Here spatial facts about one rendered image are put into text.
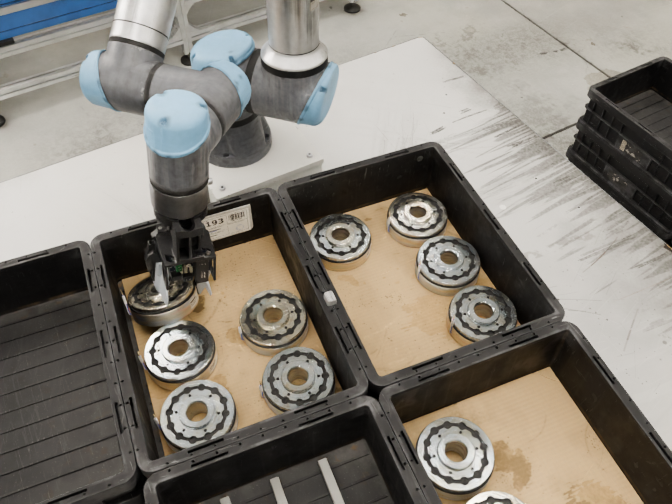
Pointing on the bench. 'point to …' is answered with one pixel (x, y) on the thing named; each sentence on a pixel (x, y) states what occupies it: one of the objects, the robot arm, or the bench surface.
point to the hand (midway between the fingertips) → (181, 287)
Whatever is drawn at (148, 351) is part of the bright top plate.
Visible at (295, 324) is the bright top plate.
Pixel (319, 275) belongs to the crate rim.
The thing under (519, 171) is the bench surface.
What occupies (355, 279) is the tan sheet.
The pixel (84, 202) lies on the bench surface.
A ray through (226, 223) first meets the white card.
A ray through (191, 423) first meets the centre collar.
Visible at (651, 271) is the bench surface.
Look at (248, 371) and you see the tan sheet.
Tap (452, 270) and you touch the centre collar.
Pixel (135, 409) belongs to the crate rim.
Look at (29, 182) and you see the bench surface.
